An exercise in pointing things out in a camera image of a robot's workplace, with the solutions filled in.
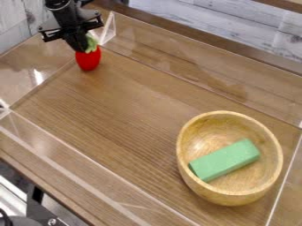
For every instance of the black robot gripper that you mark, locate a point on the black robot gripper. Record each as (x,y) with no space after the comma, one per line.
(71,22)

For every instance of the red plush strawberry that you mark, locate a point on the red plush strawberry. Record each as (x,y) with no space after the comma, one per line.
(88,59)

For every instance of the wooden bowl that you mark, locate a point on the wooden bowl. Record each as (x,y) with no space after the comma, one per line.
(216,129)

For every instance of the green rectangular block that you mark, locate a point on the green rectangular block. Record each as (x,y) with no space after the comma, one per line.
(224,160)

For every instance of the clear acrylic corner bracket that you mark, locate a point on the clear acrylic corner bracket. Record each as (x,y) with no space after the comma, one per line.
(106,33)

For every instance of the clear acrylic tray wall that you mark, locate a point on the clear acrylic tray wall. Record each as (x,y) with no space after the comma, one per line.
(91,135)

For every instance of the black table leg bracket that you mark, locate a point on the black table leg bracket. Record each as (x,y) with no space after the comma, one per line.
(47,211)

